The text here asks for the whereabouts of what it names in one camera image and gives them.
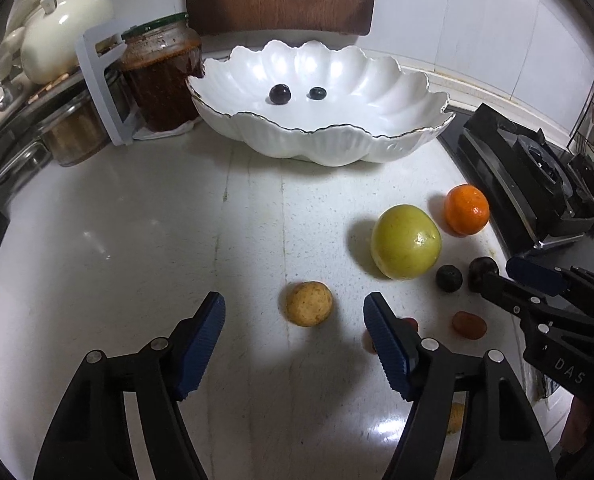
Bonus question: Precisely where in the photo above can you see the glass container brown contents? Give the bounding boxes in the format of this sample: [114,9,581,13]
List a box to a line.
[42,105,110,167]

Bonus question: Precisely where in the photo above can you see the steel dish rack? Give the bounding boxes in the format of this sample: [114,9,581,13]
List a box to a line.
[0,67,128,211]

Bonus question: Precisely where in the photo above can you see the white scalloped ceramic bowl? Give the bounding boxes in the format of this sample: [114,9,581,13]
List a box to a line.
[186,40,456,165]

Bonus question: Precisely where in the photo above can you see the glass jar of sauce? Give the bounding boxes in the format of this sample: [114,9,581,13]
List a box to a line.
[121,12,204,132]

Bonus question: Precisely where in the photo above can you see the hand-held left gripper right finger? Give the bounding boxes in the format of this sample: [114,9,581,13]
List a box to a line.
[363,292,558,480]

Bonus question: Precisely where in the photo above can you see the yellow-green apple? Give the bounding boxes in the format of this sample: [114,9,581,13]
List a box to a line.
[370,204,442,281]

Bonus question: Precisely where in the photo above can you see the dark blueberry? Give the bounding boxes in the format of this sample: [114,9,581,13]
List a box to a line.
[468,256,500,292]
[436,266,464,293]

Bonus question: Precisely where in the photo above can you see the round yellow fruit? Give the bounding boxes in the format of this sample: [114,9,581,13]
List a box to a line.
[285,281,334,328]

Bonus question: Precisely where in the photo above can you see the orange tangerine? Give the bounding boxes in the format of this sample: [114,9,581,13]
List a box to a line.
[444,184,491,237]

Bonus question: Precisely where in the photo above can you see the white ceramic spoon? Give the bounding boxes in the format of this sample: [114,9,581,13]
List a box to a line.
[0,27,26,79]
[4,0,48,38]

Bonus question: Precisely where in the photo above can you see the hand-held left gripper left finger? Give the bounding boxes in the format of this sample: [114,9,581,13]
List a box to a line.
[33,291,226,480]

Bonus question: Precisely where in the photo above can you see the cream ceramic lidded pot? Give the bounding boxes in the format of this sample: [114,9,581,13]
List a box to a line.
[21,0,115,85]

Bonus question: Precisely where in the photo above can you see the black gas stove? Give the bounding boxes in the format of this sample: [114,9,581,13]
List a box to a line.
[439,102,594,261]

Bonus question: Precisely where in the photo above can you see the red-brown date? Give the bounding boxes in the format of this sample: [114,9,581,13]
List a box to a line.
[452,311,488,341]

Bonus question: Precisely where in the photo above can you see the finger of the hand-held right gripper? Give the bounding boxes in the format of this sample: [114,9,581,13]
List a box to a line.
[506,255,594,307]
[476,271,594,336]

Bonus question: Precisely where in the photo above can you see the red cherry tomato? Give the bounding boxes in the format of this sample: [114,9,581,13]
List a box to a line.
[362,316,420,356]

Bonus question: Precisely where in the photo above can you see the white plastic rack frame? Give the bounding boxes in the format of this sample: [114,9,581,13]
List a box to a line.
[75,24,138,147]

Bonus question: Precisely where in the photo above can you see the yellow cherry tomato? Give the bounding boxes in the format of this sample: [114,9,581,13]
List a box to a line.
[447,402,466,435]

